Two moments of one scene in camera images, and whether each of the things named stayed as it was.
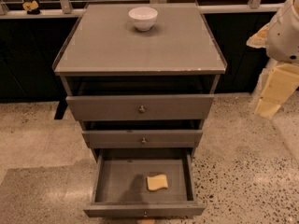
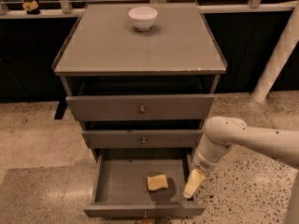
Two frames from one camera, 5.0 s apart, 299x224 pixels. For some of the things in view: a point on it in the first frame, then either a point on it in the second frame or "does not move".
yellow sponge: x=157 y=182 does not move
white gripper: x=284 y=39 to x=203 y=163
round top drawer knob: x=141 y=109 does not move
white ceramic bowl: x=144 y=18 does not move
